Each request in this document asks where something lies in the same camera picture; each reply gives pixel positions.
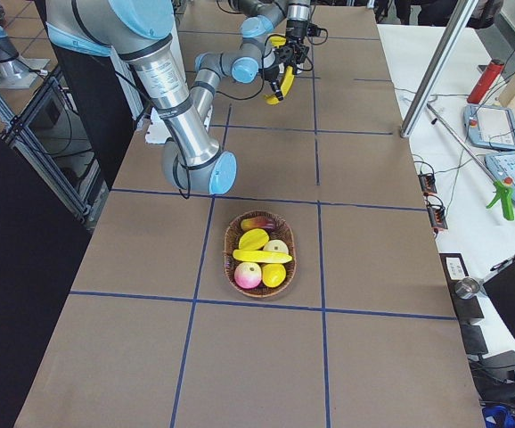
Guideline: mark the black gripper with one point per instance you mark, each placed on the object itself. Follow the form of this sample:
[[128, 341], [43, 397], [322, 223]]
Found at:
[[270, 74], [296, 31]]

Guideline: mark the yellow banana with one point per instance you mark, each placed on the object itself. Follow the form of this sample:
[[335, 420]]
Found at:
[[277, 41], [268, 257], [281, 88]]

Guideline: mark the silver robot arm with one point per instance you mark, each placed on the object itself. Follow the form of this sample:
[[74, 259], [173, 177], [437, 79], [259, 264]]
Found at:
[[276, 21], [140, 33]]

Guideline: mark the brown wicker basket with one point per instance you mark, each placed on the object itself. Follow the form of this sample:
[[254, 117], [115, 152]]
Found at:
[[232, 236]]

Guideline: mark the white pillar with base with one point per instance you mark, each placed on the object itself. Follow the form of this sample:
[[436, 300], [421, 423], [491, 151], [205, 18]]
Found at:
[[157, 131]]

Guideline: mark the red yellow mango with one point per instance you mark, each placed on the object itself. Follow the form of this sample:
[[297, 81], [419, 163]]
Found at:
[[262, 222]]

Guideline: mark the upper orange electronics board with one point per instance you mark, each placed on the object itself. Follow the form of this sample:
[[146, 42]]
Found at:
[[428, 184]]

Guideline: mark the orange electronics board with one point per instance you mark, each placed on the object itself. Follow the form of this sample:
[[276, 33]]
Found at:
[[437, 217], [428, 184]]

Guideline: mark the red bottle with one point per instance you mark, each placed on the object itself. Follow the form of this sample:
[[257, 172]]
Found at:
[[489, 74]]

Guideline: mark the yellow lemon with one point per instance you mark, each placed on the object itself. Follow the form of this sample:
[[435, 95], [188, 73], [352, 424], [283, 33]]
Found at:
[[273, 274]]

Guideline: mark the pink red apple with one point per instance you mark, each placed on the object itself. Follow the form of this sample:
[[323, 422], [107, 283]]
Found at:
[[248, 275]]

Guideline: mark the lower orange electronics board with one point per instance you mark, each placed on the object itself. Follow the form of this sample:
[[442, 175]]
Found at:
[[437, 217]]

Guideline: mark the upper teach pendant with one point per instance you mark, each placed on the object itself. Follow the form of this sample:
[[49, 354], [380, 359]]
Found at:
[[490, 127]]

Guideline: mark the steel measuring cup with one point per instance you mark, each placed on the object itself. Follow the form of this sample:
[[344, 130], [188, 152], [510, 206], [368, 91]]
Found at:
[[468, 287]]

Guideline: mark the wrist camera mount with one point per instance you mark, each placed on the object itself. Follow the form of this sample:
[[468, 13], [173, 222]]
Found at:
[[313, 30]]

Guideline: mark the aluminium frame post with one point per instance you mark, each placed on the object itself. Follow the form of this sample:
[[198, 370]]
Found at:
[[455, 26]]

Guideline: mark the green handled grabber stick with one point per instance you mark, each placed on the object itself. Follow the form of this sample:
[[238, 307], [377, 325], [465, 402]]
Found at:
[[503, 186]]

